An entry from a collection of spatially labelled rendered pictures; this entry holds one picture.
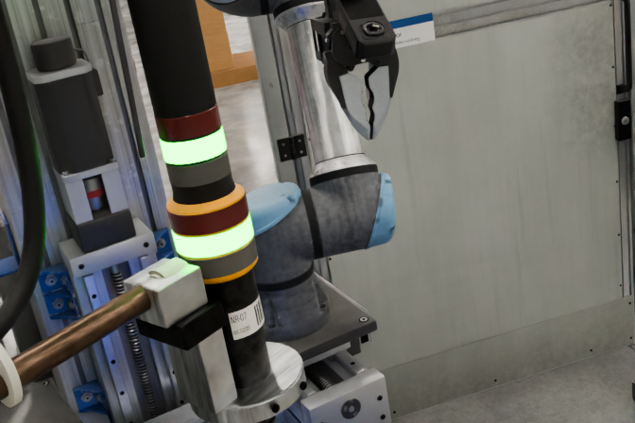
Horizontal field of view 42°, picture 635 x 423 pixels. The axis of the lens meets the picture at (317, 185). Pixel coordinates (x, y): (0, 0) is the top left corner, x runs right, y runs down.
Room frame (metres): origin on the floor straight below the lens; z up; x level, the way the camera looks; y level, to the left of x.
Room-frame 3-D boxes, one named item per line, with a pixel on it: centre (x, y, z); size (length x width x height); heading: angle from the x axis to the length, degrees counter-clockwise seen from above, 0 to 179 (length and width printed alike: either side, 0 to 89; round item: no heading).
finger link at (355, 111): (0.98, -0.06, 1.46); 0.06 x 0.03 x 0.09; 13
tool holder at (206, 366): (0.41, 0.07, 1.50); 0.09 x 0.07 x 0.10; 137
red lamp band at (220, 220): (0.42, 0.06, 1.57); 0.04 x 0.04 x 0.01
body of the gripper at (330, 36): (0.99, -0.07, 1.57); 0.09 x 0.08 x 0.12; 13
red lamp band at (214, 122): (0.42, 0.06, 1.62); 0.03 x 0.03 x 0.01
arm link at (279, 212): (1.25, 0.08, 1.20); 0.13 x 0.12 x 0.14; 96
